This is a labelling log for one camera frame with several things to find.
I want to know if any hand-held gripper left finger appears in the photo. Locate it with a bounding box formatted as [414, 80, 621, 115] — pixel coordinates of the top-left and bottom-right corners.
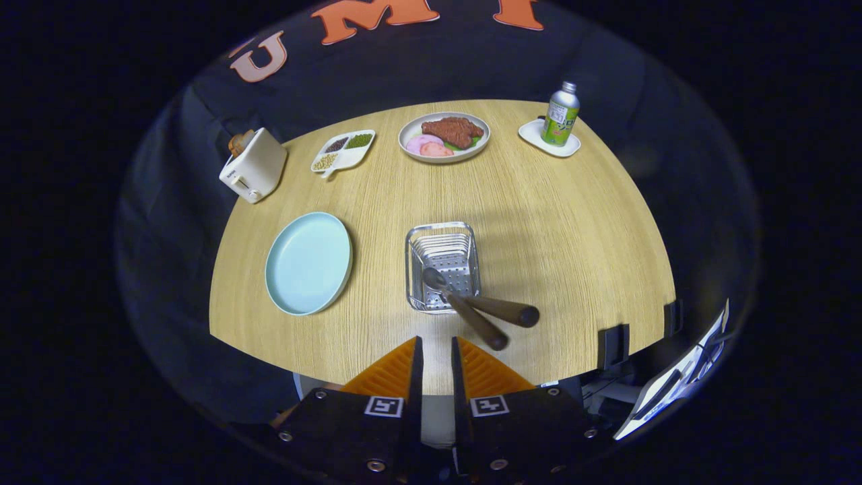
[273, 335, 425, 485]

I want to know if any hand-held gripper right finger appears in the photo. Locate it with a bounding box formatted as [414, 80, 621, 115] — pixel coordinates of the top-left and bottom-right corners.
[450, 335, 610, 485]

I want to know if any wooden-handled metal spoon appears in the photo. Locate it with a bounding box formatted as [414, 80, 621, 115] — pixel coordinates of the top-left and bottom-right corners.
[422, 267, 510, 352]

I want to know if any wooden-handled metal fork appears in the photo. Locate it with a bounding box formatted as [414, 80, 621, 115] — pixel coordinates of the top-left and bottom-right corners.
[441, 290, 541, 329]

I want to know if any light blue round plate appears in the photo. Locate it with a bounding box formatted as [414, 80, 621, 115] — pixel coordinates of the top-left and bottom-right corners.
[265, 212, 354, 317]

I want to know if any wide black table clamp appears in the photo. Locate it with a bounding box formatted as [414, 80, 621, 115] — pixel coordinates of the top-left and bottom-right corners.
[598, 323, 631, 371]

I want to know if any white divided dish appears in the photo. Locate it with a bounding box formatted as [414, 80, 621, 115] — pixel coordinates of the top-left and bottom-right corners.
[310, 129, 376, 179]

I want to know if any pink ham slice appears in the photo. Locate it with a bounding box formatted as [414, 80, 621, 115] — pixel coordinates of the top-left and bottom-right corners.
[406, 134, 445, 156]

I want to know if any brown steak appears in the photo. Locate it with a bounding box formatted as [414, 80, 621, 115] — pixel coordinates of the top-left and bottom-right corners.
[421, 116, 485, 150]

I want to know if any white round dinner plate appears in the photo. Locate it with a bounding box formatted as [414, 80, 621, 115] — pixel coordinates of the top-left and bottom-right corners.
[398, 112, 492, 164]

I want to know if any small white tray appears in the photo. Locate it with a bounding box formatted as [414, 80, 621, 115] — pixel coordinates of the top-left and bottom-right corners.
[518, 119, 581, 158]

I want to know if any white toaster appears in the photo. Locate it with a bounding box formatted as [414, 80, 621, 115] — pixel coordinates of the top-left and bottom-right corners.
[219, 127, 288, 204]

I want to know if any green drink bottle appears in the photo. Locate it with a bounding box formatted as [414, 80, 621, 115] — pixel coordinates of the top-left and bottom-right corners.
[541, 82, 581, 148]

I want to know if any metal wire cutlery basket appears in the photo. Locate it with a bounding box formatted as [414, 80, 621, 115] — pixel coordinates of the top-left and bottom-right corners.
[405, 222, 482, 315]

